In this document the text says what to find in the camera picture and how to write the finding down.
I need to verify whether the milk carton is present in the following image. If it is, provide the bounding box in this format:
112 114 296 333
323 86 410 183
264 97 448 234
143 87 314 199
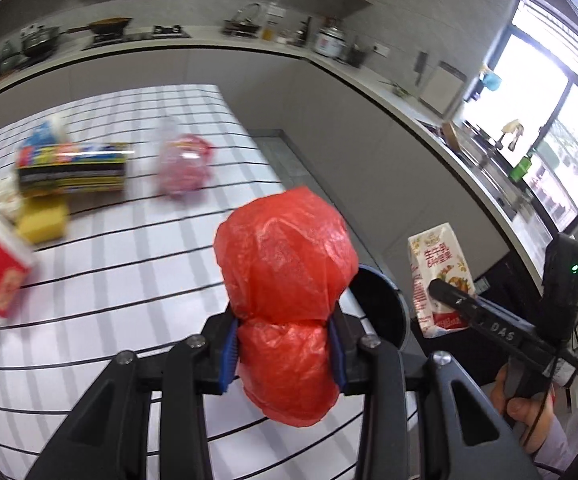
407 221 478 339

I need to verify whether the red plastic bag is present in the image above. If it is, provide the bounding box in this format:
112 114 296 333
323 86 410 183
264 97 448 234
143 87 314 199
213 186 359 427

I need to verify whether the pink plastic bag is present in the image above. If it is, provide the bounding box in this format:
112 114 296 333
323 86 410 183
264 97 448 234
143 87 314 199
157 116 214 197

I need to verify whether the snack box black yellow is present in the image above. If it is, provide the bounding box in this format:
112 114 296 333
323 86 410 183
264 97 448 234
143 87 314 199
15 142 134 197

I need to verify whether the blue white paper cup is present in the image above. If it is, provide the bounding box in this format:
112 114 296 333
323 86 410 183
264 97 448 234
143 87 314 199
18 114 69 152

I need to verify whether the white tissue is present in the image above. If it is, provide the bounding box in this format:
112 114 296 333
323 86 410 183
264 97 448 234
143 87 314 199
0 174 24 222

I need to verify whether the black trash bin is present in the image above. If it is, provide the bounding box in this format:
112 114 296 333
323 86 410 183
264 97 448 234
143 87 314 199
349 264 409 350

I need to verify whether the person's right hand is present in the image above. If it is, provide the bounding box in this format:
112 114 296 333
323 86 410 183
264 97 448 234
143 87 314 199
490 365 568 457

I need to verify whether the green bottle at sink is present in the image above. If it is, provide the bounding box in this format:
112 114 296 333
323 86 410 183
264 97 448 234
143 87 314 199
508 154 532 183

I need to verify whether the checkered tablecloth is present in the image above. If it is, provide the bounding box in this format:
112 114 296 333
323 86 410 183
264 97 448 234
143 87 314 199
0 84 363 479

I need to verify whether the faucet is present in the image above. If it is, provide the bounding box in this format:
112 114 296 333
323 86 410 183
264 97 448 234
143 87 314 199
495 119 524 152

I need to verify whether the cutting board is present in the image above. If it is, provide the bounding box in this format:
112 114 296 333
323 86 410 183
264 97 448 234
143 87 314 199
418 61 467 117

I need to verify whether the cleaver knife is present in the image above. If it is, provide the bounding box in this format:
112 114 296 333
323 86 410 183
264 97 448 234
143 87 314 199
414 51 428 87

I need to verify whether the utensil holder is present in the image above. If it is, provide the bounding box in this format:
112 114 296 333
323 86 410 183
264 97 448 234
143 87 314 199
345 38 369 68

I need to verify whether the white rice cooker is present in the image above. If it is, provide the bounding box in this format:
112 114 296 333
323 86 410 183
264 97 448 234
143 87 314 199
313 18 345 58

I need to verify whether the kettle on tray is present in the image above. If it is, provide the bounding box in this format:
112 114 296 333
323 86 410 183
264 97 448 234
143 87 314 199
221 2 263 38

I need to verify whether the gas stove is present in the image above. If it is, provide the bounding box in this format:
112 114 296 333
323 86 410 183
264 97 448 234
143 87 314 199
84 25 190 50

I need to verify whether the black pot with lid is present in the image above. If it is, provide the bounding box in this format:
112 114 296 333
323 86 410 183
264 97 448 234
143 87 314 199
20 25 60 58

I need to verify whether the frying pan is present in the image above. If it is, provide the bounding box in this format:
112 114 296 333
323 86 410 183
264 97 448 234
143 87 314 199
65 16 133 36

